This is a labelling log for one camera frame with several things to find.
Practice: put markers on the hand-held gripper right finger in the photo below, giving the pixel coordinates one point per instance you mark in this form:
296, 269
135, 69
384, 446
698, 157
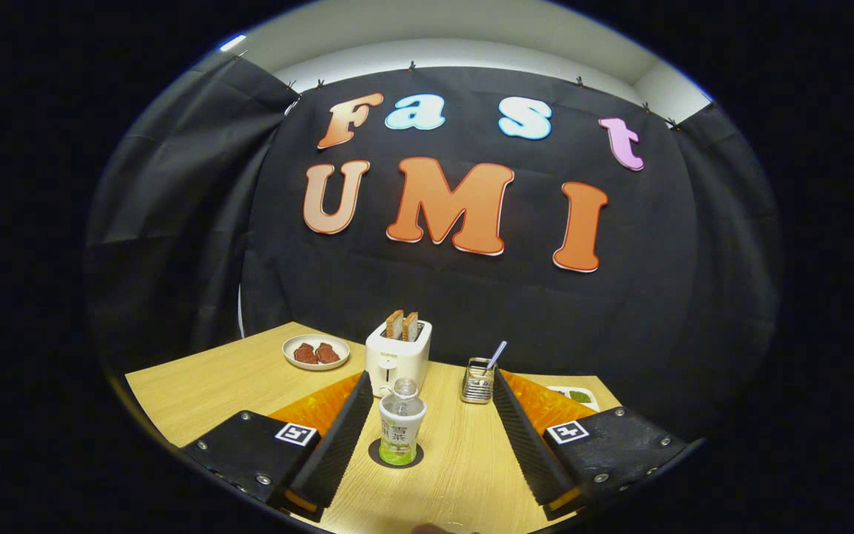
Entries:
523, 445

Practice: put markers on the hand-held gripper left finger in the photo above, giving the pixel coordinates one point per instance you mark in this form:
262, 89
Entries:
338, 445

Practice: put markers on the dark brown round coaster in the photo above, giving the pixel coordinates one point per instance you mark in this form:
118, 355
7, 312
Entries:
375, 456

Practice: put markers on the clear juice bottle white label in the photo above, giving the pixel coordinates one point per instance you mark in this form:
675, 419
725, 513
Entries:
402, 426

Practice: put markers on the wooden table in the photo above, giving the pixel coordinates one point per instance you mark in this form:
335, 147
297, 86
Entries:
464, 460

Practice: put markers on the white sectioned condiment dish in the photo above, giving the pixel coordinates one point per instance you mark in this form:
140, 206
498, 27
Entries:
579, 397

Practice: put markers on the metal mesh cutlery holder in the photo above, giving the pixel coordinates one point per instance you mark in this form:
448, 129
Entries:
477, 386

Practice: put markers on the brown meat piece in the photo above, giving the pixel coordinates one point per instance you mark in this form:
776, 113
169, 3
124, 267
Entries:
328, 353
305, 354

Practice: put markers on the white round plate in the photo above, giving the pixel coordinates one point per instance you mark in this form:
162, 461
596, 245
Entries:
290, 354

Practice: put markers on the white toaster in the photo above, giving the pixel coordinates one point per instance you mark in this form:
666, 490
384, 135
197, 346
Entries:
405, 360

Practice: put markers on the toasted bread slice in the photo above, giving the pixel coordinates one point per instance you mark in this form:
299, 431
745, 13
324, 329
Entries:
411, 326
394, 325

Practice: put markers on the small ceiling light panel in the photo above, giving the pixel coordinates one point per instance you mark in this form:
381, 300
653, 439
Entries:
233, 43

